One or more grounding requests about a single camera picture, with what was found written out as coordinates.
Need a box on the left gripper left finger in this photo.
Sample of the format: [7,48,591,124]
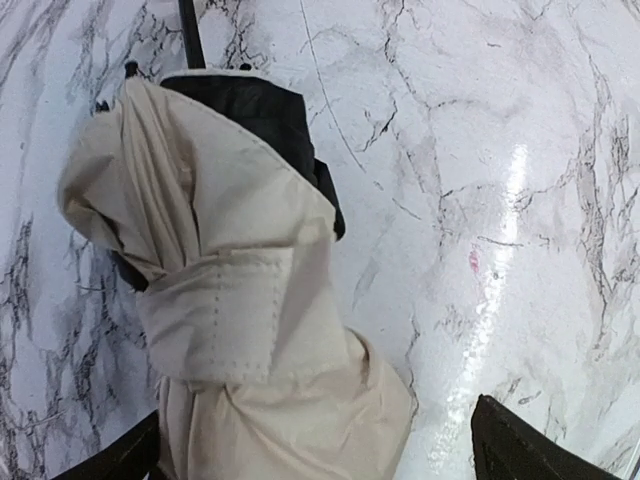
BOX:
[54,412,160,480]

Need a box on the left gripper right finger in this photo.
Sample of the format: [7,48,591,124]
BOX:
[471,395,618,480]

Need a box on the beige folding umbrella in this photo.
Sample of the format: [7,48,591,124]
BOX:
[58,1,412,479]

